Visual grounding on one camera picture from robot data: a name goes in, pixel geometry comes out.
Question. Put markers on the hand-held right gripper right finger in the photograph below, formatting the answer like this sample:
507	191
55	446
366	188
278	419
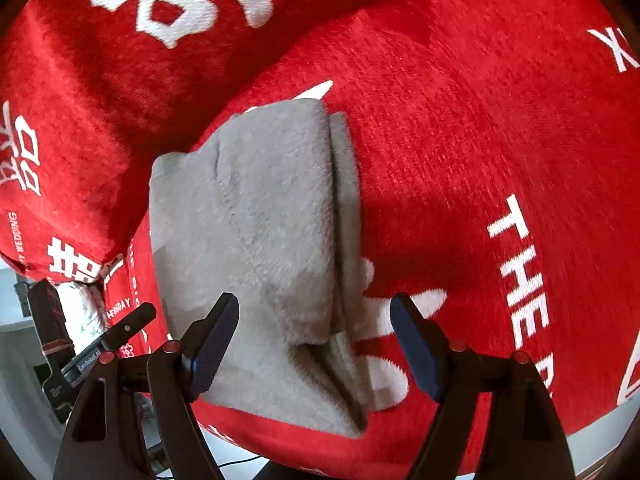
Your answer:
417	347

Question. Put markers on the grey fleece garment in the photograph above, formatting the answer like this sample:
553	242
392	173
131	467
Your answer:
260	220

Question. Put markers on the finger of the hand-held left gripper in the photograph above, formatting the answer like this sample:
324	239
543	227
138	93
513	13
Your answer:
122	330

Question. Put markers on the red printed sofa cover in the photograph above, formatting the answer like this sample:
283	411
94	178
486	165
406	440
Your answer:
475	135

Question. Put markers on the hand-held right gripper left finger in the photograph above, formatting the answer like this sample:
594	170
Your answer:
212	350

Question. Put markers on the white fluffy cloth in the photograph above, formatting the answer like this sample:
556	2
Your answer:
82	310

